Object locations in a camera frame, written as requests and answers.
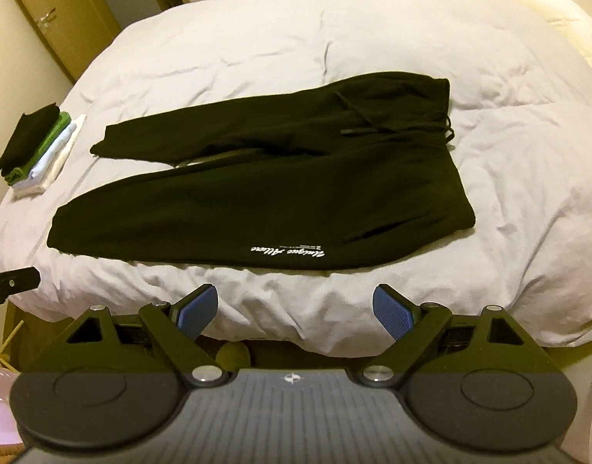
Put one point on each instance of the black pants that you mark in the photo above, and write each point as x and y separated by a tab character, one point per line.
257	203

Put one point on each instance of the folded light blue garment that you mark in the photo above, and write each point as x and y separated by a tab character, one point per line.
52	154

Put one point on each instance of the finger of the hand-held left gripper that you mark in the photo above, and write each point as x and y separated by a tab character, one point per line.
15	282

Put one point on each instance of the folded green garment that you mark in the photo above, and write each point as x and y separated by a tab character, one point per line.
47	142

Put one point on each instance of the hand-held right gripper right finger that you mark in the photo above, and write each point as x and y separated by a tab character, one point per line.
389	312

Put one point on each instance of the white duvet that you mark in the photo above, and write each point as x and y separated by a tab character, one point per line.
494	179

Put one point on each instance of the folded black garment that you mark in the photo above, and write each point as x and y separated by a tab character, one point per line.
28	135

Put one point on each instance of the stack of folded clothes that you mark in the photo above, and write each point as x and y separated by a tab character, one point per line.
59	157

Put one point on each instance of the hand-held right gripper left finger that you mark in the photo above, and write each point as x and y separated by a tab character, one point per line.
198	313

